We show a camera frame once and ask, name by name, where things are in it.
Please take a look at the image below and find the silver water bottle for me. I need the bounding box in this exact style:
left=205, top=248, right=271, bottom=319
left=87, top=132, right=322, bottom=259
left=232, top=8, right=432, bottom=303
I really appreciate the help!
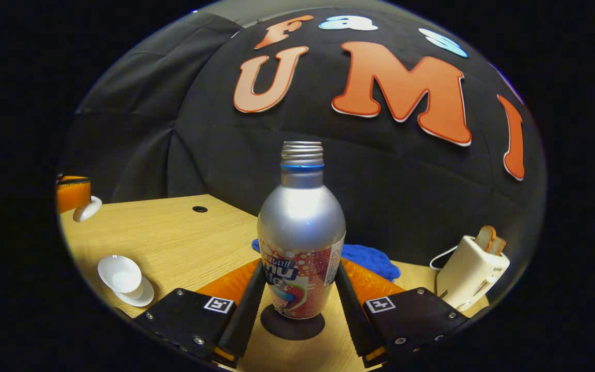
left=257, top=141, right=347, bottom=320

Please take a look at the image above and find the white saucer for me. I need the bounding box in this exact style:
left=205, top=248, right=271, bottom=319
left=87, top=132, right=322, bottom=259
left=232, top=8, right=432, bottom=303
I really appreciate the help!
left=112, top=276, right=155, bottom=308

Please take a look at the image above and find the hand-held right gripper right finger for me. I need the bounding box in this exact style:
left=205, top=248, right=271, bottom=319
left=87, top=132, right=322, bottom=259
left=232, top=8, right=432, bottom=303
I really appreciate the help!
left=334, top=257, right=469, bottom=368

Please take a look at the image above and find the blue cloth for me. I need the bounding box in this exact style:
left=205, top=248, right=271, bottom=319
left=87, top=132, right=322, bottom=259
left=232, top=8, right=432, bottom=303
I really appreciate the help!
left=251, top=238, right=402, bottom=283

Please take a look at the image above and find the white teacup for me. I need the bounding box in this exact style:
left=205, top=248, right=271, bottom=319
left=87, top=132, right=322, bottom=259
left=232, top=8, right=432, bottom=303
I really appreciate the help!
left=97, top=255, right=143, bottom=300

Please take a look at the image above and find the black backdrop cloth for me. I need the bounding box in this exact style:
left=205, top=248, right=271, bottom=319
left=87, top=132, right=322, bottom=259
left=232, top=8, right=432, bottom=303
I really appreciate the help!
left=60, top=5, right=546, bottom=311

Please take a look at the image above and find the white toaster cable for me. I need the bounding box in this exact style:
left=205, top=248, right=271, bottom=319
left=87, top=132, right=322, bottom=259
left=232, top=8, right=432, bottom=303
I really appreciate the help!
left=429, top=245, right=459, bottom=272

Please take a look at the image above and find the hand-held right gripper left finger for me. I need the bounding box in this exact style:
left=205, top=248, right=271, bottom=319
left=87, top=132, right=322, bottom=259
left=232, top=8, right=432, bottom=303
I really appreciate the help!
left=133, top=257, right=268, bottom=369

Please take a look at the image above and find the dark round coaster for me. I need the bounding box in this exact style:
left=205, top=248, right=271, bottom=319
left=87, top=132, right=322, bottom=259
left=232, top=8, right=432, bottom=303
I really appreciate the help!
left=260, top=304, right=326, bottom=341

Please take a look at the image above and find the white toaster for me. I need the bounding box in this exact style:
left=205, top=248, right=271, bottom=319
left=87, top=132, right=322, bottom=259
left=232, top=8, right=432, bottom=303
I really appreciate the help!
left=436, top=235, right=511, bottom=313

